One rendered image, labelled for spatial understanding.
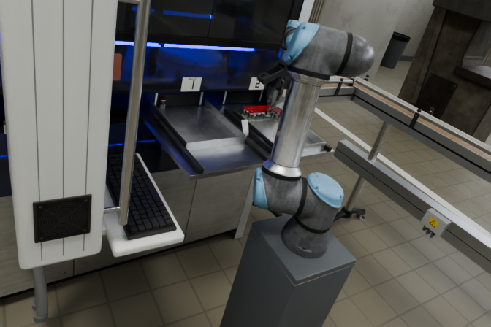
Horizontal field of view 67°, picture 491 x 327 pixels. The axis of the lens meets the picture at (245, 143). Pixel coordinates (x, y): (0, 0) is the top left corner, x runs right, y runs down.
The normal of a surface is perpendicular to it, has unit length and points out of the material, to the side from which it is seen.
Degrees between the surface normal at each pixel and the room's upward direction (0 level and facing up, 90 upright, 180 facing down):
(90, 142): 90
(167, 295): 0
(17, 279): 90
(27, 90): 90
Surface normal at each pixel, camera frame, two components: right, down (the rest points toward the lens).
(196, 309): 0.23, -0.85
